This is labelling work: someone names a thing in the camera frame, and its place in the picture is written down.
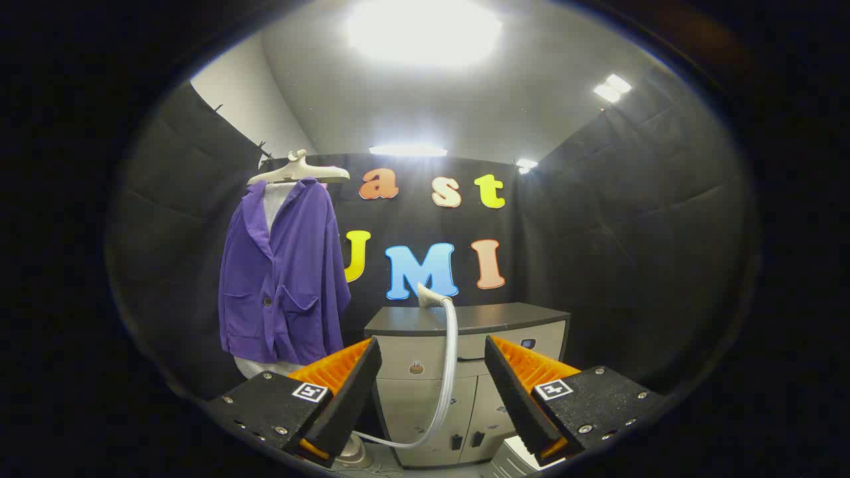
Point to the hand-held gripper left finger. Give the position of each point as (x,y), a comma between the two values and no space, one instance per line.
(345,398)

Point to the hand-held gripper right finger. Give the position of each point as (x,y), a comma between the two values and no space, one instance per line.
(514,392)

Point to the purple jacket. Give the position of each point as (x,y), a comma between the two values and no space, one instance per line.
(292,279)

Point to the beige steamer base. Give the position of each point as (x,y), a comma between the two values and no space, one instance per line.
(353,455)

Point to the white clothes hanger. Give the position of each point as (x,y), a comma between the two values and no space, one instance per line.
(299,172)

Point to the grey cabinet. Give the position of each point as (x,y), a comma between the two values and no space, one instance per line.
(412,358)

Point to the white undershirt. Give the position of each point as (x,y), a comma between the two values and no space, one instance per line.
(273,202)

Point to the short strip ceiling light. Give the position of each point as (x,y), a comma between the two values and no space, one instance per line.
(526,164)

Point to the long strip ceiling light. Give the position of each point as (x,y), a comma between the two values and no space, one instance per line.
(408,151)

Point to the small square ceiling light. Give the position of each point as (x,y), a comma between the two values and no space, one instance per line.
(612,87)

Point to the large ceiling light panel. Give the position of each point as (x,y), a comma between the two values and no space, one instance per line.
(424,30)

